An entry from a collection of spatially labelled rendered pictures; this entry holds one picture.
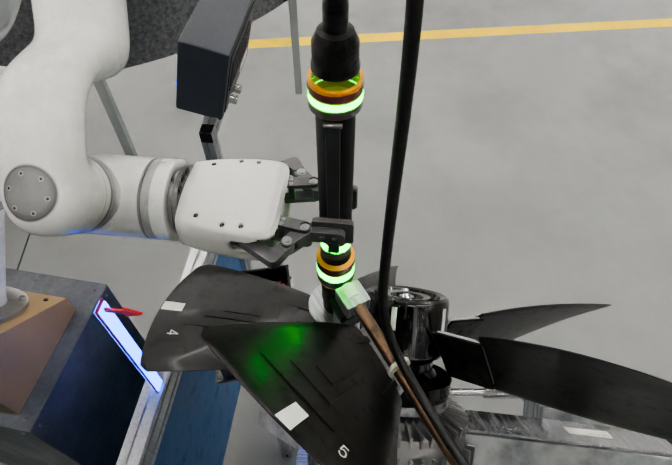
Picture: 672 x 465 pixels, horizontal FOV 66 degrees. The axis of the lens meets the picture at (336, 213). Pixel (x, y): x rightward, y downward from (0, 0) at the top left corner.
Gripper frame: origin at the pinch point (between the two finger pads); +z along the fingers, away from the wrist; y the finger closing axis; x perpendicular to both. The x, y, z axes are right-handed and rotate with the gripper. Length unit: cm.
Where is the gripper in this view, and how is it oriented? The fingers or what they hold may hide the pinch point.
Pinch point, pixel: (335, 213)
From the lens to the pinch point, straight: 51.8
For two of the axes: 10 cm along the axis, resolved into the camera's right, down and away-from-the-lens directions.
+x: -0.1, -6.2, -7.8
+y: -1.1, 7.8, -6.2
